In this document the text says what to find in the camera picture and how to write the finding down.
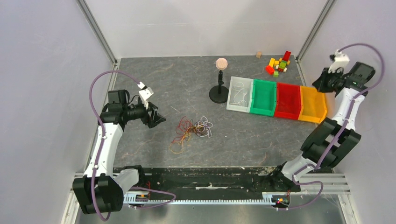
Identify coloured wire bundle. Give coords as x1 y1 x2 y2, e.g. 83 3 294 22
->
168 116 215 155

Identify white wire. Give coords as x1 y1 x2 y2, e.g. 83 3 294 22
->
231 83 250 107

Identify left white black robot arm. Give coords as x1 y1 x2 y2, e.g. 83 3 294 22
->
72 87 166 214

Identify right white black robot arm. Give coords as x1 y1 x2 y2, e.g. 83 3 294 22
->
269 62 375 190

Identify orange plastic bin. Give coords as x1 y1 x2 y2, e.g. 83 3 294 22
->
298 86 327 124

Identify red plastic bin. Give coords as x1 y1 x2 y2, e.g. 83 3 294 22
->
274 82 302 120

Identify pile of coloured toy blocks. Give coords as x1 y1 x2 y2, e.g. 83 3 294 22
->
264 51 291 77

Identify green plastic bin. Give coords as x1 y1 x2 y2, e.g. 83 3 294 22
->
250 79 277 117

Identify black stand with pink ball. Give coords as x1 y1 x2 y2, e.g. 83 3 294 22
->
209 58 229 104

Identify white plastic bin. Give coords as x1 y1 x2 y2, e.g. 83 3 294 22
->
226 76 254 113

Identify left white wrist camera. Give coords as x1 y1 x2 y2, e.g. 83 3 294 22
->
137 82 154 109

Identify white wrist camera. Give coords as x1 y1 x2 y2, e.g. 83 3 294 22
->
137 82 154 109
328 49 350 73

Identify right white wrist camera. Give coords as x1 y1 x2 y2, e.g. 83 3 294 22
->
328 49 350 73

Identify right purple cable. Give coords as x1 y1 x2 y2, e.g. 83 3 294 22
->
272 42 386 211

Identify purple cable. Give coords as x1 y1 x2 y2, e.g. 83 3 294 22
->
272 42 386 211
89 70 177 222

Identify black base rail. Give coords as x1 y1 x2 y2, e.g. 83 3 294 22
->
130 167 301 202

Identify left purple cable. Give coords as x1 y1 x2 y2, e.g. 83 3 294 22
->
89 70 177 222

